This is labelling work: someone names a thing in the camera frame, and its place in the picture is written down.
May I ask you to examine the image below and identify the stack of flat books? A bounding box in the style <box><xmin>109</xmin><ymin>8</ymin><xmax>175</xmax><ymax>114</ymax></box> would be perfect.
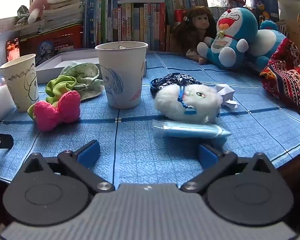
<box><xmin>39</xmin><ymin>0</ymin><xmax>84</xmax><ymax>34</ymax></box>

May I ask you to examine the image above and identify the white fluffy plush toy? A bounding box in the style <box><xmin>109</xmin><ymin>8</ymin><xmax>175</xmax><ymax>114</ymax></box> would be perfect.
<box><xmin>154</xmin><ymin>84</ymin><xmax>222</xmax><ymax>125</ymax></box>

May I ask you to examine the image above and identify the pale green patterned cloth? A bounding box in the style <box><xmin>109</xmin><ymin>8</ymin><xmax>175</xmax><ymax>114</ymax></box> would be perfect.
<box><xmin>60</xmin><ymin>62</ymin><xmax>104</xmax><ymax>101</ymax></box>

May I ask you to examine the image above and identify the white shallow box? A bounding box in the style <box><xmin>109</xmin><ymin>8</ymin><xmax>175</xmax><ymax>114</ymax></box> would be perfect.
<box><xmin>35</xmin><ymin>49</ymin><xmax>147</xmax><ymax>84</ymax></box>

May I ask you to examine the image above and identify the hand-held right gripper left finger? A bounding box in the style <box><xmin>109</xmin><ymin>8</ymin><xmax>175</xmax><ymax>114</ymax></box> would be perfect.
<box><xmin>22</xmin><ymin>140</ymin><xmax>115</xmax><ymax>193</ymax></box>

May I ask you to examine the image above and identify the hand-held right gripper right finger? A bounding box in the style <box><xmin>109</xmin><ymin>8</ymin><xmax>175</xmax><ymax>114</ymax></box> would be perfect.
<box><xmin>181</xmin><ymin>144</ymin><xmax>278</xmax><ymax>193</ymax></box>

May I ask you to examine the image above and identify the grey knitted cloth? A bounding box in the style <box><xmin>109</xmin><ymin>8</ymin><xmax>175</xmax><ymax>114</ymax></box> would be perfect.
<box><xmin>15</xmin><ymin>5</ymin><xmax>30</xmax><ymax>26</ymax></box>

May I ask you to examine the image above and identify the brown monkey plush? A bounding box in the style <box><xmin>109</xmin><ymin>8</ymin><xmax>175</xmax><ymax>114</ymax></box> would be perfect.
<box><xmin>171</xmin><ymin>6</ymin><xmax>217</xmax><ymax>65</ymax></box>

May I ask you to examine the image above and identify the white purple plush pad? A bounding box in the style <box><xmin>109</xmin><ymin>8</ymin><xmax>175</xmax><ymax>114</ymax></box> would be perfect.
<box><xmin>0</xmin><ymin>79</ymin><xmax>16</xmax><ymax>120</ymax></box>

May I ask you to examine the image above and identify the blue white plush toy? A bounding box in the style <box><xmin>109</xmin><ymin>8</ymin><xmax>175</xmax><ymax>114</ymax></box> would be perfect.
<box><xmin>247</xmin><ymin>20</ymin><xmax>288</xmax><ymax>73</ymax></box>

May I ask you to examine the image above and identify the row of upright books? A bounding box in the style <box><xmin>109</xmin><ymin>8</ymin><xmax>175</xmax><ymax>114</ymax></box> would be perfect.
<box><xmin>84</xmin><ymin>0</ymin><xmax>217</xmax><ymax>52</ymax></box>

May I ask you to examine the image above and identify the paper cup black cat drawing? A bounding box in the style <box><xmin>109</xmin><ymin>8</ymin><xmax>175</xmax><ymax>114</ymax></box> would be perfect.
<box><xmin>0</xmin><ymin>54</ymin><xmax>40</xmax><ymax>112</ymax></box>

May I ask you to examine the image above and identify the white folded paper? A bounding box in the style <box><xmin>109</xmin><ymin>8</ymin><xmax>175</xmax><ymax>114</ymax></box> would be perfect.
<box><xmin>215</xmin><ymin>84</ymin><xmax>238</xmax><ymax>110</ymax></box>

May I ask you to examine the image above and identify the dark blue patterned scrunchie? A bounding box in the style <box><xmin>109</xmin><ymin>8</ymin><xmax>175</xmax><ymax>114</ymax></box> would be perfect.
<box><xmin>150</xmin><ymin>72</ymin><xmax>202</xmax><ymax>97</ymax></box>

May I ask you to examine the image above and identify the brown cardboard panel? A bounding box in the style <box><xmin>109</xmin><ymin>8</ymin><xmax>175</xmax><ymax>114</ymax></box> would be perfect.
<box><xmin>287</xmin><ymin>14</ymin><xmax>300</xmax><ymax>53</ymax></box>

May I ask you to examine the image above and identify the paper cup blue dog drawing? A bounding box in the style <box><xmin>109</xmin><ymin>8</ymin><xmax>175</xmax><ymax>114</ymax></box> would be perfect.
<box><xmin>95</xmin><ymin>41</ymin><xmax>149</xmax><ymax>109</ymax></box>

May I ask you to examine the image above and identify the green scrunchie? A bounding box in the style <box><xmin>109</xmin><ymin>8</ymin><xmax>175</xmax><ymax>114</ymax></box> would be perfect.
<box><xmin>45</xmin><ymin>74</ymin><xmax>77</xmax><ymax>103</ymax></box>

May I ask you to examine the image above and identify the smartphone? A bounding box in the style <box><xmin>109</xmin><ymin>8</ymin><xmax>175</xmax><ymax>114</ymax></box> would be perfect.
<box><xmin>6</xmin><ymin>38</ymin><xmax>20</xmax><ymax>62</ymax></box>

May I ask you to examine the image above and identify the red patterned cloth bag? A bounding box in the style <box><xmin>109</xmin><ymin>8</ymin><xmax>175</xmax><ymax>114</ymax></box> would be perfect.
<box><xmin>259</xmin><ymin>39</ymin><xmax>300</xmax><ymax>113</ymax></box>

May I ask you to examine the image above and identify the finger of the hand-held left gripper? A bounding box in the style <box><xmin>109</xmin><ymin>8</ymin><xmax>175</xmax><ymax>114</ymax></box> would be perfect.
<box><xmin>0</xmin><ymin>131</ymin><xmax>14</xmax><ymax>152</ymax></box>

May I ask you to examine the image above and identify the blue cat plush toy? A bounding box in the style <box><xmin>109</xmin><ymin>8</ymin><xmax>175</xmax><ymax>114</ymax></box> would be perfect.
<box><xmin>197</xmin><ymin>7</ymin><xmax>259</xmax><ymax>70</ymax></box>

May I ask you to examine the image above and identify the blue carton box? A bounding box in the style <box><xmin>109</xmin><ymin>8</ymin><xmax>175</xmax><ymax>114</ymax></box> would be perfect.
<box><xmin>249</xmin><ymin>0</ymin><xmax>279</xmax><ymax>22</ymax></box>

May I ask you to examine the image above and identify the clear plastic bag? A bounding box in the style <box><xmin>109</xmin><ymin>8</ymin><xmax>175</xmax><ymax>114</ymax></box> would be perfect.
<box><xmin>210</xmin><ymin>0</ymin><xmax>231</xmax><ymax>7</ymax></box>

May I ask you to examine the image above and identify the blue checked tablecloth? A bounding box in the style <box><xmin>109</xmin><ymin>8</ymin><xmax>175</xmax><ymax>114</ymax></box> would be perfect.
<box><xmin>0</xmin><ymin>51</ymin><xmax>300</xmax><ymax>183</ymax></box>

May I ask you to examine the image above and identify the blue face mask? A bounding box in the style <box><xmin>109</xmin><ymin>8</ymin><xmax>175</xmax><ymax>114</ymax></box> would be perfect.
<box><xmin>152</xmin><ymin>119</ymin><xmax>232</xmax><ymax>138</ymax></box>

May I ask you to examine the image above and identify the pink plush toy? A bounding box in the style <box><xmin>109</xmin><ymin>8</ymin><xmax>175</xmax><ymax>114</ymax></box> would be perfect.
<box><xmin>27</xmin><ymin>0</ymin><xmax>62</xmax><ymax>23</ymax></box>

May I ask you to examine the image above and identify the pink padded bow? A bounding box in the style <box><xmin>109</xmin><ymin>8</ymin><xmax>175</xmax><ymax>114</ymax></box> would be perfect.
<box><xmin>27</xmin><ymin>91</ymin><xmax>81</xmax><ymax>132</ymax></box>

